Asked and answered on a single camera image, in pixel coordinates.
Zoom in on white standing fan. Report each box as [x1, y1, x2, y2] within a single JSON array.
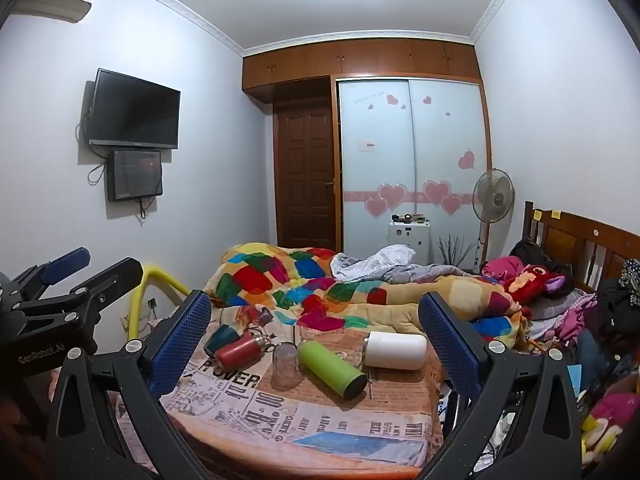
[[472, 168, 516, 273]]

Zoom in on colourful patchwork blanket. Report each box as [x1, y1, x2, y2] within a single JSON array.
[[207, 242, 535, 356]]

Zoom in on pink cloth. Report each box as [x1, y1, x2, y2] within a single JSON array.
[[481, 255, 526, 282]]

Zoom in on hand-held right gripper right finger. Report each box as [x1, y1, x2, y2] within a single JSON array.
[[417, 291, 586, 480]]

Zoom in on black wall television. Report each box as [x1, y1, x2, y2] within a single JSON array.
[[82, 68, 182, 151]]

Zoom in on green bottle with black cap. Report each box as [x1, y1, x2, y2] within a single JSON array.
[[297, 340, 369, 401]]

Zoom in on dark dried twigs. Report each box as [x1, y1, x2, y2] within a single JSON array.
[[438, 233, 479, 269]]

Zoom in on brown wooden headboard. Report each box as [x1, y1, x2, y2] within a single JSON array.
[[522, 200, 640, 297]]

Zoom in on pink and yellow plush toy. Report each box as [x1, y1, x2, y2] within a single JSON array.
[[580, 390, 640, 467]]

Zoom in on black bag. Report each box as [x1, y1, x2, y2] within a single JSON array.
[[510, 238, 549, 267]]

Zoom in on yellow bed rail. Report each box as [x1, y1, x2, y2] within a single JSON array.
[[127, 267, 194, 344]]

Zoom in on brown wooden overhead cabinet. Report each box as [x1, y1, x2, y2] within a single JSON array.
[[242, 40, 482, 106]]

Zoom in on brown wooden door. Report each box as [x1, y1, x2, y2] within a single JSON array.
[[274, 101, 337, 252]]

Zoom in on dark green cup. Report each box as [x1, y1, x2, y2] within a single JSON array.
[[204, 324, 242, 358]]

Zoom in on red bottle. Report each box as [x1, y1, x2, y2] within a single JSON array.
[[215, 332, 268, 369]]

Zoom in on small white cabinet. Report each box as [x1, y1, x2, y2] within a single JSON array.
[[388, 221, 432, 266]]

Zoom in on white bottle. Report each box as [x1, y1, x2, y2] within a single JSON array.
[[362, 331, 428, 371]]

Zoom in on grey white checked cloth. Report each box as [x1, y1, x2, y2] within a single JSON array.
[[330, 244, 471, 283]]

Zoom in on white air conditioner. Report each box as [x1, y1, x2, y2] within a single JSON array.
[[10, 0, 93, 25]]

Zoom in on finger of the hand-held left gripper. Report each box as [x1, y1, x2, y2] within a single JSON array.
[[10, 246, 92, 307], [17, 256, 145, 322]]

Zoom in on frosted sliding wardrobe with hearts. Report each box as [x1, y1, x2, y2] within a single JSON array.
[[331, 76, 494, 267]]

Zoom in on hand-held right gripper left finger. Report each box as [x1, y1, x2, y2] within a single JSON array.
[[45, 290, 213, 480]]

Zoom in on clear glass mug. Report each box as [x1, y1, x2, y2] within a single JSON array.
[[334, 345, 366, 368]]

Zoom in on black clothing pile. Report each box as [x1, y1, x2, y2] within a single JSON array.
[[591, 259, 640, 343]]

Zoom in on red plush toy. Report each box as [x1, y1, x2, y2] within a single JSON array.
[[501, 264, 574, 307]]

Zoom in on small black wall monitor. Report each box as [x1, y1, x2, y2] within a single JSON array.
[[106, 149, 164, 203]]

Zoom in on clear glass cup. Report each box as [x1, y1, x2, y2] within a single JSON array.
[[271, 341, 304, 392]]

